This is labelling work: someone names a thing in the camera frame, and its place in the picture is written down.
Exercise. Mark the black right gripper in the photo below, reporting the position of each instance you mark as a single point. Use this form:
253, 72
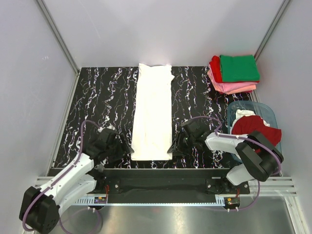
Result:
177, 143

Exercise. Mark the salmon folded t shirt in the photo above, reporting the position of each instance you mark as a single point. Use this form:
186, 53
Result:
240, 91

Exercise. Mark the pink folded t shirt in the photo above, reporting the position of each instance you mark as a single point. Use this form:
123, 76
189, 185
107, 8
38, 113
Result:
225, 88

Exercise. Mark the clear blue plastic bin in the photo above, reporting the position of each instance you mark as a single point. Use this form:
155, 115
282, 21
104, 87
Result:
260, 109

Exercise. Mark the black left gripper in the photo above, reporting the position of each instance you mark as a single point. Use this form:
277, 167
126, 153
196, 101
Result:
122, 148

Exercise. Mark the aluminium rail frame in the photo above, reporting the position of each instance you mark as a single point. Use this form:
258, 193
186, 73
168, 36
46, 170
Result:
274, 186

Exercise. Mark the white printed t shirt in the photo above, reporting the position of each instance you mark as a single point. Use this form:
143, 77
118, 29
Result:
152, 127

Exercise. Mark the dark red t shirt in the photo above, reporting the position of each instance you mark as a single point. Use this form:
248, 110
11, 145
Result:
274, 135

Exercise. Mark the green folded t shirt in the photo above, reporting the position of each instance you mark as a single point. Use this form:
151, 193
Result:
239, 69

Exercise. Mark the white t shirt in bin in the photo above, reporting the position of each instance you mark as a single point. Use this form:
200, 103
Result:
243, 114

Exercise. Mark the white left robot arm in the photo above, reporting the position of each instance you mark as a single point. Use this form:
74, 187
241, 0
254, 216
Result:
42, 207

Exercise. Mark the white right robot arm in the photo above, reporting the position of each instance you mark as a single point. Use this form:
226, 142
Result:
260, 158

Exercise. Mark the right control board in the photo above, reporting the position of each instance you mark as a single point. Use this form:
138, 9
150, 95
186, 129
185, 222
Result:
233, 201

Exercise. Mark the red folded t shirt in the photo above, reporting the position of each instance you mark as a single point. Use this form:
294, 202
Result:
215, 67

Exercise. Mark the left control board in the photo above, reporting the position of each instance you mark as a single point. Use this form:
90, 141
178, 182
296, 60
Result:
100, 200

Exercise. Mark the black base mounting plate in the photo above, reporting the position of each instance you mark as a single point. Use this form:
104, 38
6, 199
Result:
166, 186

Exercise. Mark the white slotted cable duct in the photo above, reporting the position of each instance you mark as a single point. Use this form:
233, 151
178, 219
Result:
86, 200

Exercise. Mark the control board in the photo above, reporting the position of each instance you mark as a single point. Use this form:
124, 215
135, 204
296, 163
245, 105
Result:
233, 201
100, 200

